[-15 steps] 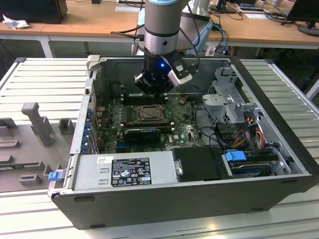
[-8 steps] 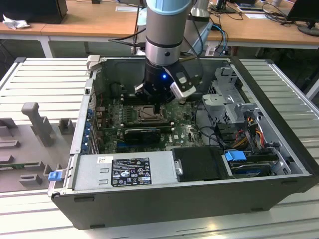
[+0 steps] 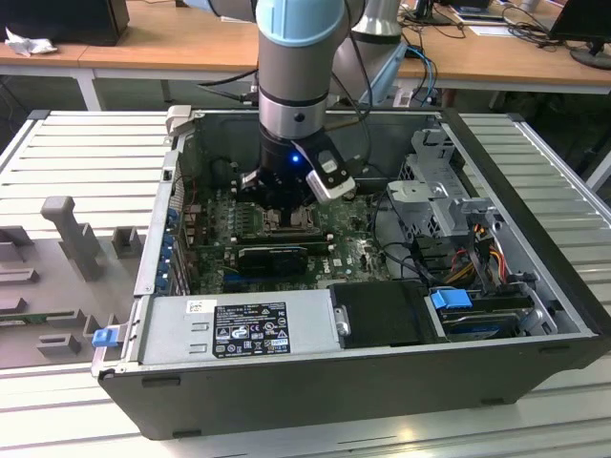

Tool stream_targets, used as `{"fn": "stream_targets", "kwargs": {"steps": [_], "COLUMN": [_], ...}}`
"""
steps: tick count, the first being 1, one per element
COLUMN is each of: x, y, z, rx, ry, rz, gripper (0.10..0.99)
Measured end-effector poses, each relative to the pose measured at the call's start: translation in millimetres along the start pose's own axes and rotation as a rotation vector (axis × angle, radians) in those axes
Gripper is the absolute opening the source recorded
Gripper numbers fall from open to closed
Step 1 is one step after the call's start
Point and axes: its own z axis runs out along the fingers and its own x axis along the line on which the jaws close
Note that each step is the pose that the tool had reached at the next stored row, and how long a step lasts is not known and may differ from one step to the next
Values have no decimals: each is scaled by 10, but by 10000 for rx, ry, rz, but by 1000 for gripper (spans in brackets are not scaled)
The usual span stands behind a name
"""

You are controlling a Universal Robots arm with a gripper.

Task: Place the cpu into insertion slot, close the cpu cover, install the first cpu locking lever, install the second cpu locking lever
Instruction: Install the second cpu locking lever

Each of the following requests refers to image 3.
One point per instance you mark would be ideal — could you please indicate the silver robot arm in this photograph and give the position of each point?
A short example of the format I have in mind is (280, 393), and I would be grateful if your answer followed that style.
(296, 62)

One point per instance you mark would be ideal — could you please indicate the CPU socket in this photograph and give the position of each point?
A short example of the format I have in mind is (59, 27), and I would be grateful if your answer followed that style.
(267, 228)

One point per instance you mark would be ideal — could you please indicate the black RAM slot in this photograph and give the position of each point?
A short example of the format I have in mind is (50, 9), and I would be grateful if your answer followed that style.
(281, 245)
(281, 235)

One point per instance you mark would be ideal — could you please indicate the blue expansion slot clip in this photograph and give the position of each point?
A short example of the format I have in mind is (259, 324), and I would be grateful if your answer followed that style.
(171, 217)
(167, 249)
(163, 277)

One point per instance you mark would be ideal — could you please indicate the green motherboard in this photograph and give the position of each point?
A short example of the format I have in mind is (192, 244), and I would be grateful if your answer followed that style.
(343, 229)

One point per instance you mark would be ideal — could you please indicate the grey case latch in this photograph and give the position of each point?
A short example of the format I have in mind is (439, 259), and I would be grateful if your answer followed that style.
(180, 119)

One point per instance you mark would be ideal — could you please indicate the silver metal drive cage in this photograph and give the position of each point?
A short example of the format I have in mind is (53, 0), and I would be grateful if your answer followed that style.
(429, 200)

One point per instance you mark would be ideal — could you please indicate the black plastic shroud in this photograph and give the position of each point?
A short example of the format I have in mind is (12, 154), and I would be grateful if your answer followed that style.
(377, 312)

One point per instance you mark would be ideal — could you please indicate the pale blue teach pendant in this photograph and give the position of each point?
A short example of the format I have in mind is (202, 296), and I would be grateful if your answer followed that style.
(386, 71)

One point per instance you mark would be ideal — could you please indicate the grey power supply unit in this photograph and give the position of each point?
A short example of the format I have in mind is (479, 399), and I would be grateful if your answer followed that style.
(167, 334)

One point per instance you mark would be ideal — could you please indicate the wooden desk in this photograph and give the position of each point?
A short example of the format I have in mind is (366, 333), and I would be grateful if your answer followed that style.
(167, 43)

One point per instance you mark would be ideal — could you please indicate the blue disk carrier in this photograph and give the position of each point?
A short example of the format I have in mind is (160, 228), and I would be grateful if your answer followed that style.
(451, 300)

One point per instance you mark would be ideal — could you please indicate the black open PC case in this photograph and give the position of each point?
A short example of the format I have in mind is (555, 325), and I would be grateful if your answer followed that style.
(286, 401)

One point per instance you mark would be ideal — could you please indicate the blue plastic latch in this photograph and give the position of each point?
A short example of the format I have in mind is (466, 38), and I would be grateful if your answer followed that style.
(104, 338)

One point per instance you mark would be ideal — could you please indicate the hard disk drive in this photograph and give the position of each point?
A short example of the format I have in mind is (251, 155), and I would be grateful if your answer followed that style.
(477, 325)

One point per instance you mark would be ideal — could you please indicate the grey parts rack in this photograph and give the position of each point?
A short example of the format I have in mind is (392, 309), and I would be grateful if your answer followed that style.
(48, 286)

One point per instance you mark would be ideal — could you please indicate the white paper sheet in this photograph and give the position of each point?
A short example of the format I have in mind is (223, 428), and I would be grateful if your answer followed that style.
(489, 29)

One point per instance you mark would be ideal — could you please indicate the black computer tower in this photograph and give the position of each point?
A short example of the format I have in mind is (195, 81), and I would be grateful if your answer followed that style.
(62, 19)

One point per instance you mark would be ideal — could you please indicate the green RAM stick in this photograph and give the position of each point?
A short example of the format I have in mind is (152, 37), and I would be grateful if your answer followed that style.
(21, 318)

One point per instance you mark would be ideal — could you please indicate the crumpled white paper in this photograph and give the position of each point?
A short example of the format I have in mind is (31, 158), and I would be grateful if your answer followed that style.
(28, 45)

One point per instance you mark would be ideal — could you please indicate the black monitor stand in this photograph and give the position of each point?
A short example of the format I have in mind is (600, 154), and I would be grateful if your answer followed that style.
(592, 56)

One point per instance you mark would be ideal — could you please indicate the black monitor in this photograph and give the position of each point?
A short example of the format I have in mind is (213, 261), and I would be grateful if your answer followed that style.
(582, 19)

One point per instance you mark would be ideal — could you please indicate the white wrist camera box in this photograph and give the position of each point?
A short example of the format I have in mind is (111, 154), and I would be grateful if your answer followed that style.
(334, 183)

